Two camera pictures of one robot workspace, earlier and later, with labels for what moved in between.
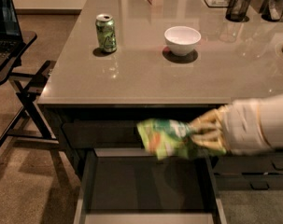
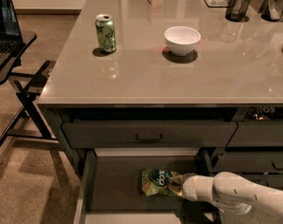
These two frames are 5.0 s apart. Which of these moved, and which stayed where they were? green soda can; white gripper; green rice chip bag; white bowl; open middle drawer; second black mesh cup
Moved: white gripper; green rice chip bag
Stayed: green soda can; open middle drawer; white bowl; second black mesh cup
